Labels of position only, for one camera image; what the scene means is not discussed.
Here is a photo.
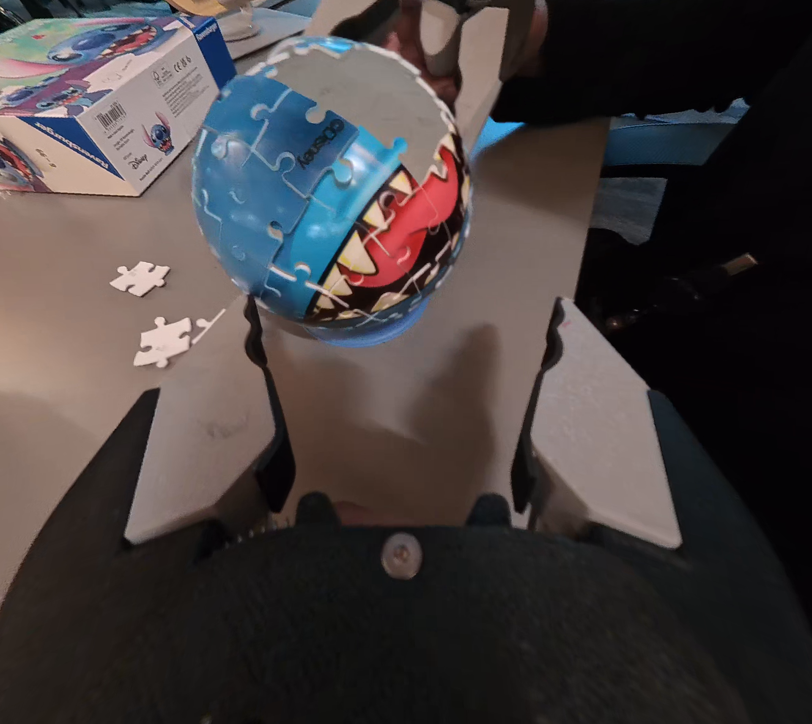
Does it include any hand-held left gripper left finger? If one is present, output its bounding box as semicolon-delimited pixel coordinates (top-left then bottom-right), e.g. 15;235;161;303
123;296;297;546

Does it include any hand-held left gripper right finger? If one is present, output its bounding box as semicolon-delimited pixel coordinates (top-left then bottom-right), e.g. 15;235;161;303
510;295;684;549

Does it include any blue puzzle ball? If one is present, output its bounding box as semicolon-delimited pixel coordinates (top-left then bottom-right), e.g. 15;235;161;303
192;36;474;332

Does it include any blue ball stand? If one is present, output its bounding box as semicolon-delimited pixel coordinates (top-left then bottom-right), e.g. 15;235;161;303
303;293;433;349

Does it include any person's right forearm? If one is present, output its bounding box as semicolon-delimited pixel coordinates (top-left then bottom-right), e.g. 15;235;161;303
491;0;812;127

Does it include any cartoon printed puzzle box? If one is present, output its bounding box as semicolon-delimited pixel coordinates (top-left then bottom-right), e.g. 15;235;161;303
0;15;237;197

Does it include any person's right hand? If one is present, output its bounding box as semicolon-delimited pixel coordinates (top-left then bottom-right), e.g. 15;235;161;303
384;0;461;111

